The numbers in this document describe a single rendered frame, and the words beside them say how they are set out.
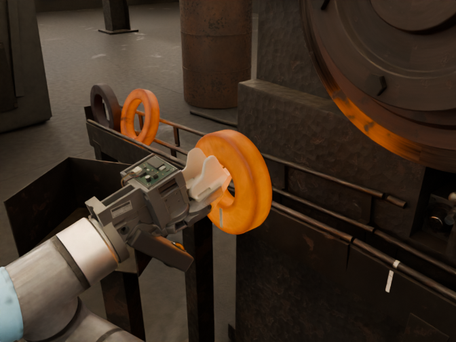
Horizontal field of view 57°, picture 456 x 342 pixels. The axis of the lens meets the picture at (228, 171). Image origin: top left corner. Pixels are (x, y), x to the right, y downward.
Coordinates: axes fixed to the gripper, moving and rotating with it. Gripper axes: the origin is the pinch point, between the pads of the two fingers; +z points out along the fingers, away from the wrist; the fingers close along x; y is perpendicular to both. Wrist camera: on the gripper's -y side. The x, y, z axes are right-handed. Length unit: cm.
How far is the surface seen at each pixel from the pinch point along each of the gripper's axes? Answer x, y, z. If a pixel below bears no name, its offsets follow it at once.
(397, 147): -17.0, 0.6, 16.5
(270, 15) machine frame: 23.4, 8.8, 34.4
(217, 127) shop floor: 188, -115, 117
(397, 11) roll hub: -19.2, 20.5, 12.3
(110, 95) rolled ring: 83, -15, 16
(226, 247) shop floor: 73, -95, 34
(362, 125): -11.3, 2.2, 16.9
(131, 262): 17.9, -19.9, -14.9
